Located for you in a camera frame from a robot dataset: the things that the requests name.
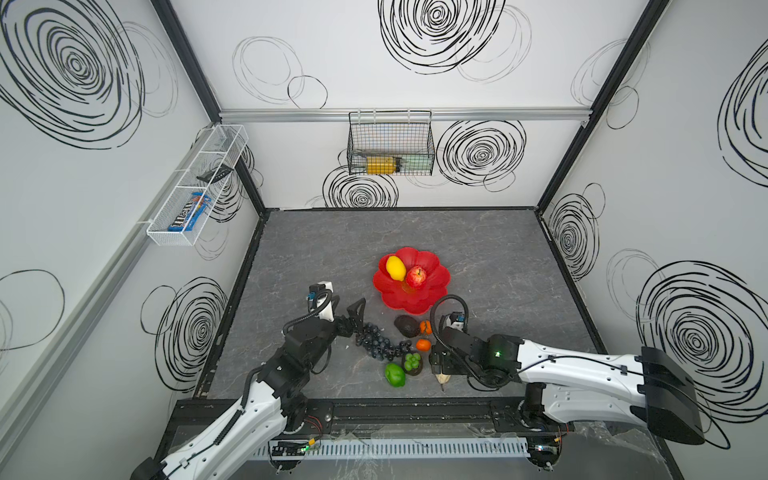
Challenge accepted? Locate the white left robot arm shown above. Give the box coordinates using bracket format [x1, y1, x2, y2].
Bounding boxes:
[130, 290, 366, 479]

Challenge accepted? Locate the green box in basket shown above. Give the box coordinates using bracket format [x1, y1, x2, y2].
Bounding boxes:
[400, 154, 434, 176]

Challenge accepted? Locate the orange fake tangerine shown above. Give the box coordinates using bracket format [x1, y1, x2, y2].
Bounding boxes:
[419, 320, 433, 337]
[416, 339, 432, 352]

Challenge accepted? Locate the blue candy packet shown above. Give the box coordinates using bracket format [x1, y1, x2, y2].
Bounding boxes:
[167, 192, 210, 232]

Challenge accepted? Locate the dark fake grape bunch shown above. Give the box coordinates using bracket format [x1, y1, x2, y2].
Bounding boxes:
[354, 323, 415, 361]

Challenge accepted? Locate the lower orange fake tangerine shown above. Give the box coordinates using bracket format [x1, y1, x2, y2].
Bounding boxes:
[416, 339, 432, 352]

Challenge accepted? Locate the white slotted cable duct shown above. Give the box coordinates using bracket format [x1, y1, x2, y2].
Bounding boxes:
[251, 437, 530, 461]

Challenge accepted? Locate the red fake apple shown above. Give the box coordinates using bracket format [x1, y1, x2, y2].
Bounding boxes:
[405, 265, 428, 289]

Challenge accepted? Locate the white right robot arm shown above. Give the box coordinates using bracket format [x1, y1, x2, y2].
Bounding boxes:
[429, 328, 705, 445]

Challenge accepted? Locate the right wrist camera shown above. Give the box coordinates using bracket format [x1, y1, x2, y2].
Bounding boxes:
[443, 312, 468, 333]

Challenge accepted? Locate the green fake mangosteen half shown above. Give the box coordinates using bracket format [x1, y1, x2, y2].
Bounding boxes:
[401, 352, 423, 376]

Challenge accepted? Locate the yellow fake lemon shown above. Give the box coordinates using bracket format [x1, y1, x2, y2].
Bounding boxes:
[385, 255, 408, 282]

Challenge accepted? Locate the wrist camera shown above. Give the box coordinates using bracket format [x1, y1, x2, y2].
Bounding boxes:
[443, 312, 468, 333]
[307, 281, 334, 321]

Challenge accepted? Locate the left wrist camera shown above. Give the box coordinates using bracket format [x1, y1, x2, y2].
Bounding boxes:
[307, 281, 334, 321]

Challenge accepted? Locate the yellow box in basket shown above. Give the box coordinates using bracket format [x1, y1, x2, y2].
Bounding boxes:
[365, 156, 401, 175]

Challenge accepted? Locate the white wire wall shelf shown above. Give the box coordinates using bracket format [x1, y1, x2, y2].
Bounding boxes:
[146, 124, 248, 247]

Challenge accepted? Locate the black wire wall basket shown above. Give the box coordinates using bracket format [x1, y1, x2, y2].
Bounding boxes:
[346, 109, 436, 175]

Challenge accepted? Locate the dark fake avocado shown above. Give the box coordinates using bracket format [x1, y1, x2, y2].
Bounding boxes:
[394, 315, 421, 338]

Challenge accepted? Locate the green fake pepper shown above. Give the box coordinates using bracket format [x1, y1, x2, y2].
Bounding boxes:
[385, 363, 407, 388]

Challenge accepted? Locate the black remote control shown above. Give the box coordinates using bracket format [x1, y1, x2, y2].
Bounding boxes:
[196, 164, 233, 184]

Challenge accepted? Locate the red flower-shaped fruit bowl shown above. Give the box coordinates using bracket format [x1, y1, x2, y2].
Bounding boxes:
[373, 247, 451, 316]

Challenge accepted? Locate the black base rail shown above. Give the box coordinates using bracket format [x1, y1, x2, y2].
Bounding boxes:
[164, 395, 577, 434]

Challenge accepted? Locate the upper orange fake tangerine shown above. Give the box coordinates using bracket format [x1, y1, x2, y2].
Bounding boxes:
[419, 320, 433, 337]

